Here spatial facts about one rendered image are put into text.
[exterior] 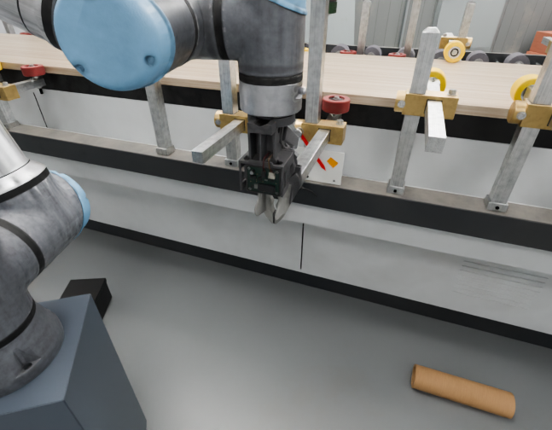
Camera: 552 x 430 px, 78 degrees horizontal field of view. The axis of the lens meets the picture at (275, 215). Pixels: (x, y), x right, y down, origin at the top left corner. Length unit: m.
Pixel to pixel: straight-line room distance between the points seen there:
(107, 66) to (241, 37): 0.17
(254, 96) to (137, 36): 0.18
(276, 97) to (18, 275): 0.52
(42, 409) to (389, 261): 1.15
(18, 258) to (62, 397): 0.25
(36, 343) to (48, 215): 0.23
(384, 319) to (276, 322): 0.46
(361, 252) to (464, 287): 0.40
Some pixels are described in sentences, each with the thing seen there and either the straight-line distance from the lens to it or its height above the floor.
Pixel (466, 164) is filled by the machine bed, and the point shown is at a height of 0.72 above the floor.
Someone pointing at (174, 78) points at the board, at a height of 0.90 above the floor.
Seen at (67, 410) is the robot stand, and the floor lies 0.57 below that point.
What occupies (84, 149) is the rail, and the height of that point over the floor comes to 0.68.
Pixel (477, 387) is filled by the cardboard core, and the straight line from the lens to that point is 1.43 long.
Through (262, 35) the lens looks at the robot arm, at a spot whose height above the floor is 1.13.
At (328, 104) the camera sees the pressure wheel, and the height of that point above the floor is 0.90.
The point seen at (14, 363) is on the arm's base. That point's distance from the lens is 0.77.
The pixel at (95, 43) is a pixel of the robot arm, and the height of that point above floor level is 1.14.
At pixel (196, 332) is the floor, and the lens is 1.51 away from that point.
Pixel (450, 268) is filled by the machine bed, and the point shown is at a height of 0.31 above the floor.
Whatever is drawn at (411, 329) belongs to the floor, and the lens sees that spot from 1.59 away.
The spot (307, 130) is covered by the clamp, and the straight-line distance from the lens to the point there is 0.96.
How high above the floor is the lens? 1.19
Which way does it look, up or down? 34 degrees down
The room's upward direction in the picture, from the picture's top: straight up
